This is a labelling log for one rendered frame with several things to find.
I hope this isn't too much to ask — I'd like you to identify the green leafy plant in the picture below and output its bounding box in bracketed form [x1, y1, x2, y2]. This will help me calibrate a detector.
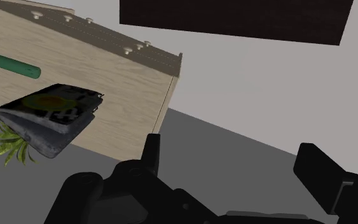
[0, 119, 38, 167]

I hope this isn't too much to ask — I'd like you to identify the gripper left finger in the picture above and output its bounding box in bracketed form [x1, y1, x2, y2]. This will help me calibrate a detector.
[43, 132, 220, 224]

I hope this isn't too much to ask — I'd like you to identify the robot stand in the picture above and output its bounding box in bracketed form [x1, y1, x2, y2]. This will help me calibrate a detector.
[119, 0, 355, 46]

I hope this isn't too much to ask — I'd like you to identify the black book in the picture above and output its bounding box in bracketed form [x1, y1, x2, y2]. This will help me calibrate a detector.
[0, 83, 104, 159]

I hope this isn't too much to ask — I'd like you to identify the green cylinder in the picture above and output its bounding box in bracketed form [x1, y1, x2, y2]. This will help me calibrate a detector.
[0, 49, 42, 80]

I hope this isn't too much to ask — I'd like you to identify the light wooden chest of drawers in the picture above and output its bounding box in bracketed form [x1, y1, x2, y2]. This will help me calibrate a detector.
[0, 0, 184, 162]

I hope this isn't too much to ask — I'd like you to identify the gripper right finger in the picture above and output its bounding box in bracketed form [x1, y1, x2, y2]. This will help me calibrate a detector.
[293, 142, 358, 224]

